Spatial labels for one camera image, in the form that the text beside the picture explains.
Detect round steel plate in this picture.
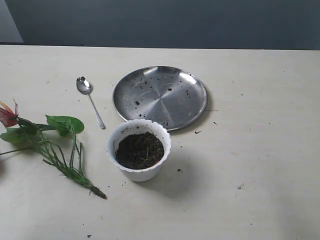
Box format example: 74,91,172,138
112,66,209,131

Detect dark soil in pot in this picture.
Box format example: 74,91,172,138
116,132,164,170

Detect metal spoon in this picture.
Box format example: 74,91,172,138
76,76,106,130

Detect artificial red anthurium plant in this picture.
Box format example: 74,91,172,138
0,102,108,200

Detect white plastic flower pot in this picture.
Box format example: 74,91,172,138
106,119,172,182

